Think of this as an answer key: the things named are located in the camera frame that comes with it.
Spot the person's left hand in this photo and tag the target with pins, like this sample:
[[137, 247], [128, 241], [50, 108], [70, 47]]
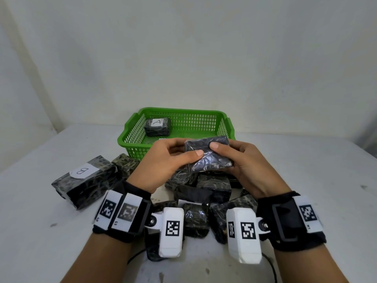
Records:
[[156, 165]]

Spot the black packets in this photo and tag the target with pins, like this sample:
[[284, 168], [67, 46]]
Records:
[[212, 185]]

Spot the black wristband with marker tags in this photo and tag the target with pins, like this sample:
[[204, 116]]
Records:
[[282, 221], [141, 203]]

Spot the small camouflage packet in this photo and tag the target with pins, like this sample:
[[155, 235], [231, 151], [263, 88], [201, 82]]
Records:
[[125, 166]]

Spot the person's right hand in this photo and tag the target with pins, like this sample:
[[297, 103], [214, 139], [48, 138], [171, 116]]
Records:
[[253, 173]]

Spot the large black packet labelled B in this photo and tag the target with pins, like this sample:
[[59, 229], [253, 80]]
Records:
[[88, 188]]

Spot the green plastic basket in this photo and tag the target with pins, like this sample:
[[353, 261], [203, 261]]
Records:
[[132, 143]]

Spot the person's right forearm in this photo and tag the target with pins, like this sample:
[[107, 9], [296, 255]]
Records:
[[306, 265]]

